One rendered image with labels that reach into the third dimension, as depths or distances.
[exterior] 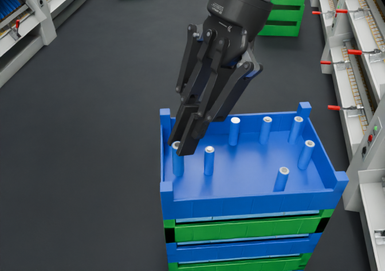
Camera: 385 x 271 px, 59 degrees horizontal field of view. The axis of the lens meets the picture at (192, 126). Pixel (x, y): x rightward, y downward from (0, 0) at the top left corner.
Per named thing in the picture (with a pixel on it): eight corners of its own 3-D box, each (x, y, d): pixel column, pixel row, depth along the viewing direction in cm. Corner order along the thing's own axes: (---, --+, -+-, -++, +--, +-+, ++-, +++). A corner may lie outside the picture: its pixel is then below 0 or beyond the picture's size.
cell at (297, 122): (289, 145, 70) (295, 121, 65) (286, 138, 71) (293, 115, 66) (297, 144, 70) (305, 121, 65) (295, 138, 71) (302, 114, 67)
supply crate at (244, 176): (162, 220, 57) (160, 192, 52) (162, 137, 72) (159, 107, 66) (335, 209, 59) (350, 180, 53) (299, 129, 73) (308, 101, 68)
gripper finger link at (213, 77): (239, 39, 44) (246, 43, 43) (212, 116, 48) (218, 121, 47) (217, 35, 41) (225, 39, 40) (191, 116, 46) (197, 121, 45)
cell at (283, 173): (274, 197, 60) (280, 174, 56) (271, 188, 61) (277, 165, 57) (284, 196, 60) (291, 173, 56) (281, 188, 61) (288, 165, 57)
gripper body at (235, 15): (202, -29, 40) (177, 43, 44) (250, -7, 35) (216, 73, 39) (243, -14, 45) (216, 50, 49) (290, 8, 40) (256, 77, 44)
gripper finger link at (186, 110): (185, 106, 47) (182, 103, 48) (168, 146, 50) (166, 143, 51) (201, 106, 49) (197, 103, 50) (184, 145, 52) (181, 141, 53)
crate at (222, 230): (165, 243, 63) (162, 220, 57) (164, 161, 77) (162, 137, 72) (323, 232, 64) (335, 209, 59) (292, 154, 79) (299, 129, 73)
